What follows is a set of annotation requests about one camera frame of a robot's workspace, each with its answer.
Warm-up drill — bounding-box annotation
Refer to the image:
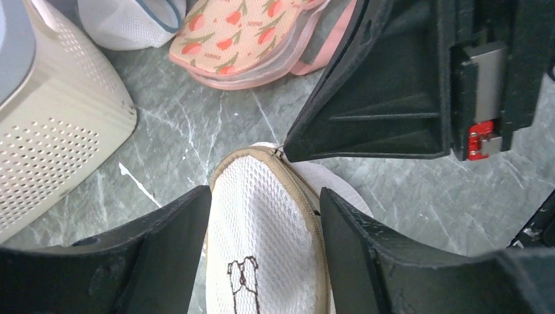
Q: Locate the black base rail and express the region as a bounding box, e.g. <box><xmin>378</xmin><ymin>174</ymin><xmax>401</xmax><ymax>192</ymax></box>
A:
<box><xmin>509</xmin><ymin>204</ymin><xmax>554</xmax><ymax>249</ymax></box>

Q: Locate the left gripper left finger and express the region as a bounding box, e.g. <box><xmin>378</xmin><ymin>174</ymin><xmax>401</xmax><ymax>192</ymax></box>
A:
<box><xmin>1</xmin><ymin>186</ymin><xmax>211</xmax><ymax>313</ymax></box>

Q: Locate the cream plastic laundry basket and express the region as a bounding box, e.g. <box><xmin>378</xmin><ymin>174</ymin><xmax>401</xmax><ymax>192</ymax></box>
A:
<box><xmin>1</xmin><ymin>1</ymin><xmax>137</xmax><ymax>241</ymax></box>

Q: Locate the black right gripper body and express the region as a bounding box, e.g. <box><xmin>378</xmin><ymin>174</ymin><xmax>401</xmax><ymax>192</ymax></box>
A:
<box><xmin>435</xmin><ymin>1</ymin><xmax>554</xmax><ymax>161</ymax></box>

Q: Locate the white blue-trimmed mesh bag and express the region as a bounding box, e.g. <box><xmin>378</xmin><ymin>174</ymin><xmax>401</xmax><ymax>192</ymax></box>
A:
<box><xmin>77</xmin><ymin>0</ymin><xmax>187</xmax><ymax>51</ymax></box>

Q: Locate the pink floral laundry bag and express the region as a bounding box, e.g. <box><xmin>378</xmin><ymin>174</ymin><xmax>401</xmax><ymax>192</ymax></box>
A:
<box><xmin>169</xmin><ymin>1</ymin><xmax>356</xmax><ymax>90</ymax></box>

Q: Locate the white mesh laundry bag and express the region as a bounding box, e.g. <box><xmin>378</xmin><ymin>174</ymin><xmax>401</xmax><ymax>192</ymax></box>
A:
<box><xmin>206</xmin><ymin>142</ymin><xmax>370</xmax><ymax>313</ymax></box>

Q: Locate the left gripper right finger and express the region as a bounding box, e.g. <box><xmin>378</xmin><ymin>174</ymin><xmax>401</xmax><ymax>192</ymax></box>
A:
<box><xmin>320</xmin><ymin>188</ymin><xmax>554</xmax><ymax>313</ymax></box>

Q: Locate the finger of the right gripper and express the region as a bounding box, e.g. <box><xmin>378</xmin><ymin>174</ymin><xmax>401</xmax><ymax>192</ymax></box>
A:
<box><xmin>283</xmin><ymin>1</ymin><xmax>454</xmax><ymax>162</ymax></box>

